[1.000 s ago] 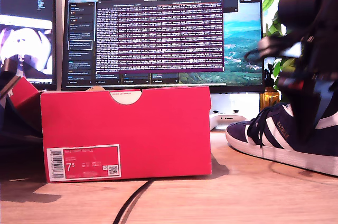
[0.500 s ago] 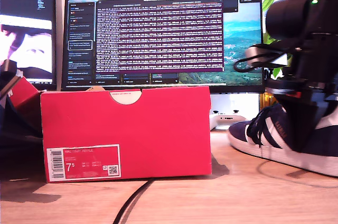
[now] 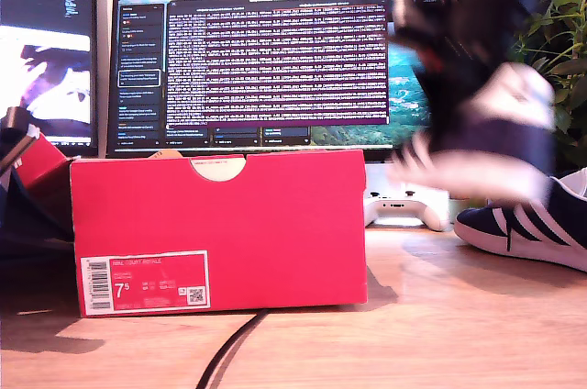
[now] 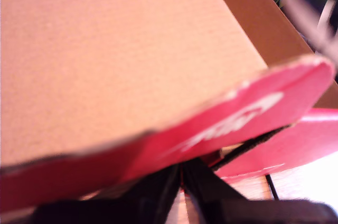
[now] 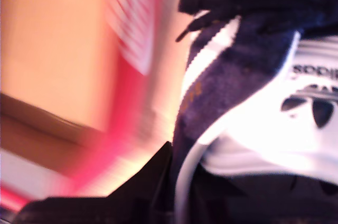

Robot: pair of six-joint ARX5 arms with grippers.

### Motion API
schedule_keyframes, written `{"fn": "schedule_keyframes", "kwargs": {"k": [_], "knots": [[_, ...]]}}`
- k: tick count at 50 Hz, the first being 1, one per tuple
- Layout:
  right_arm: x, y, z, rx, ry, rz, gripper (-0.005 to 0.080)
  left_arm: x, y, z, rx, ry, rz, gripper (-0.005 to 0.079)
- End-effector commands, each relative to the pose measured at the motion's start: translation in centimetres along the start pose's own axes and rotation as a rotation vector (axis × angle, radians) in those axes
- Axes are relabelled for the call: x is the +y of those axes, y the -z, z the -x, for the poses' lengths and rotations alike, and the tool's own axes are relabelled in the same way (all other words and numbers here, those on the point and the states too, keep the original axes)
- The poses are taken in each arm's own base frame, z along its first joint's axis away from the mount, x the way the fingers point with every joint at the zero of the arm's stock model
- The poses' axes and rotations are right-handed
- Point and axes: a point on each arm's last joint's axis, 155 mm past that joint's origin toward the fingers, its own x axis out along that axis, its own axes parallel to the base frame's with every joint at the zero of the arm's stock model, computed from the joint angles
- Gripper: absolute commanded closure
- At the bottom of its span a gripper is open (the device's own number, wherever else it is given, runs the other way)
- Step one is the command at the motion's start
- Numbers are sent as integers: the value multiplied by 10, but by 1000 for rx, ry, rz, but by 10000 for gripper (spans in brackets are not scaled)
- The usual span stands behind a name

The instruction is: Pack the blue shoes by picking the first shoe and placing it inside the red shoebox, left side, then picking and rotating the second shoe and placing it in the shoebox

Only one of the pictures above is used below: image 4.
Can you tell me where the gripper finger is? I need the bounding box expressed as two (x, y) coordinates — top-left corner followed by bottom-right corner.
(92, 164), (182, 224)
(182, 161), (247, 224)

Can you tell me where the red cardboard shoebox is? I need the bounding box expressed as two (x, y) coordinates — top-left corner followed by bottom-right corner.
(0, 0), (338, 214)

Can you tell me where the black cable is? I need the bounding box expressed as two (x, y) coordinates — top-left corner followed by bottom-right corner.
(265, 174), (280, 200)

